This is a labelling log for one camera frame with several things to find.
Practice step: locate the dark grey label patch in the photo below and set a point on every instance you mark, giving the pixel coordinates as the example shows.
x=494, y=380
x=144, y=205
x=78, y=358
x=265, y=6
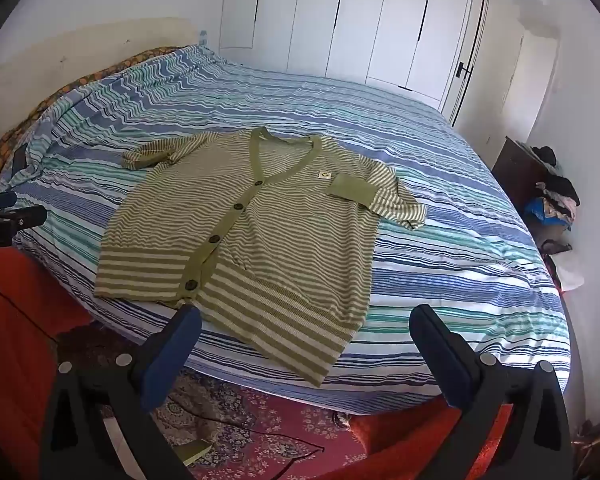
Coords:
x=21, y=159

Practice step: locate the green striped cardigan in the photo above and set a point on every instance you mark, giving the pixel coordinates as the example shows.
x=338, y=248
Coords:
x=260, y=240

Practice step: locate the pile of clothes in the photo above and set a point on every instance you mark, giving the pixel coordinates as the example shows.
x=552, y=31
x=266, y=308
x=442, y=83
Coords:
x=555, y=200

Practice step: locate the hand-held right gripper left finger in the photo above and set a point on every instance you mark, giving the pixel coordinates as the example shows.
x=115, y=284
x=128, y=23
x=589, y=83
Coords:
x=172, y=355

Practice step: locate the red patterned rug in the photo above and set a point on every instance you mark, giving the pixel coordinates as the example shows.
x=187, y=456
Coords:
x=280, y=410

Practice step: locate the cream headboard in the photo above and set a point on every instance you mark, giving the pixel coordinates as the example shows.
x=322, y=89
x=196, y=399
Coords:
x=55, y=55

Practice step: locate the orange patterned bed sheet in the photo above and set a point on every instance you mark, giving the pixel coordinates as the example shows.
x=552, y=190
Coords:
x=10, y=145

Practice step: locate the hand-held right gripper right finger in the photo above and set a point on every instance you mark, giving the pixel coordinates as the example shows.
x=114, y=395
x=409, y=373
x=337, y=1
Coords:
x=445, y=360

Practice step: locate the dark wooden nightstand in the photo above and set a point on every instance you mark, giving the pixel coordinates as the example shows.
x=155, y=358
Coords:
x=517, y=170

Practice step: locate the white door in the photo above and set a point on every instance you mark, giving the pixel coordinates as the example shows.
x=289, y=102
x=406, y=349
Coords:
x=495, y=70

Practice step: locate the blue green striped blanket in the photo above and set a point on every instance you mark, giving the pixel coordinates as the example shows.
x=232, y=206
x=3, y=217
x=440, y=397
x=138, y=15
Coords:
x=430, y=260

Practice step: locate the white wardrobe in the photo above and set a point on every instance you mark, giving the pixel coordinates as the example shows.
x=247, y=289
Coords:
x=360, y=20

